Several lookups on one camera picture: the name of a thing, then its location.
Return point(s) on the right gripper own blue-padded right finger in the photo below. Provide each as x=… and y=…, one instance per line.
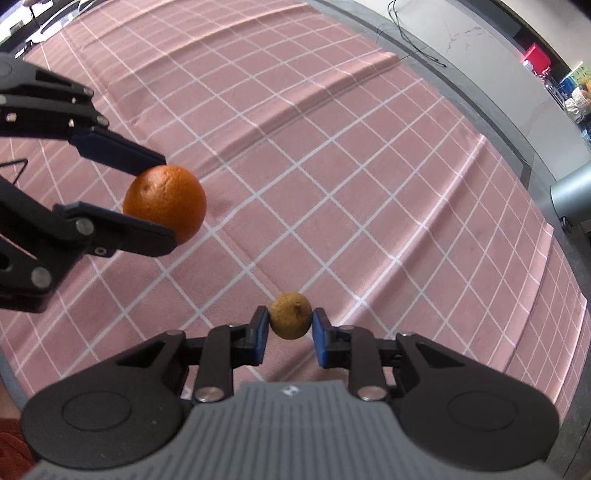
x=354, y=349

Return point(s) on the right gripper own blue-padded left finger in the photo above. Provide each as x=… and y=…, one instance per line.
x=224, y=349

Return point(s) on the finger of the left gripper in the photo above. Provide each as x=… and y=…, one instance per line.
x=110, y=149
x=113, y=231

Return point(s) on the orange mandarin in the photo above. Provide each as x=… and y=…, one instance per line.
x=170, y=196

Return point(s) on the small yellow lemon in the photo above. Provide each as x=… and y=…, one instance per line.
x=290, y=316

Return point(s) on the pink checkered tablecloth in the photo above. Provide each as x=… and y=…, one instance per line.
x=330, y=168

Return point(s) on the silver round trash bin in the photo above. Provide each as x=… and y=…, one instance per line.
x=571, y=197

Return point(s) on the white marble tv cabinet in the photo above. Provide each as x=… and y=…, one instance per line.
x=493, y=64

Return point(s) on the red box on cabinet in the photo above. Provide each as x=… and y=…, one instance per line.
x=536, y=60

